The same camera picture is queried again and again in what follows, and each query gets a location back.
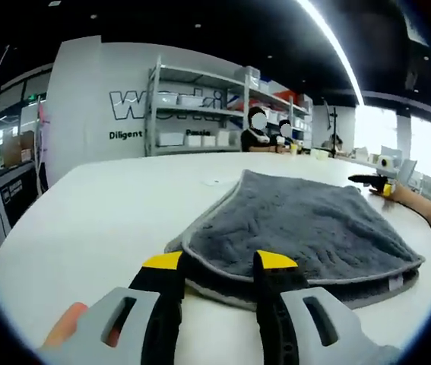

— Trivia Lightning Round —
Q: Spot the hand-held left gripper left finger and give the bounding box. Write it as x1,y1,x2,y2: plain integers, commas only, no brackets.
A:
38,249,185,365

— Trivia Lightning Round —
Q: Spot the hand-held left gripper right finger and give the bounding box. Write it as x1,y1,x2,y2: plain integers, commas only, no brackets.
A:
252,249,403,365

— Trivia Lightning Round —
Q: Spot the grey fluffy towel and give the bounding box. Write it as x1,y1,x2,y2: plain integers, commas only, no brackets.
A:
164,169,427,311

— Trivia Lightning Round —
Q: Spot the brown cardboard box stack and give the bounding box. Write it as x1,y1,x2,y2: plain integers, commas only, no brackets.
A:
0,131,36,169

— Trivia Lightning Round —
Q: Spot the person's right hand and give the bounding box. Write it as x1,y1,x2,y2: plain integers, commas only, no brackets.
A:
369,182,410,202

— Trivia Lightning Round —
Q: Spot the black stand pole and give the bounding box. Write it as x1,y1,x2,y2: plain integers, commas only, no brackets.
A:
323,99,344,157

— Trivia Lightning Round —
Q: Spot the grey metal shelving rack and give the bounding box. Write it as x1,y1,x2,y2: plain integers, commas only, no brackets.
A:
243,66,313,148
143,55,252,157

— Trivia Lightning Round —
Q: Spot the white table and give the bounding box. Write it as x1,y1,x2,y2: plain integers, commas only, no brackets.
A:
0,150,431,362

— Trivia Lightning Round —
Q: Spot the ceiling light strip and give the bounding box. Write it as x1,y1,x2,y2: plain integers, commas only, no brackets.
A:
296,0,366,106

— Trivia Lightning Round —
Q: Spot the metal storage shelf with bins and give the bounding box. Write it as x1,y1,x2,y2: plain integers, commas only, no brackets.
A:
156,66,313,148

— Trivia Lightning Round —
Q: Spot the grey workbench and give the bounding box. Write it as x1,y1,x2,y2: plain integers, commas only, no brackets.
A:
0,161,47,245

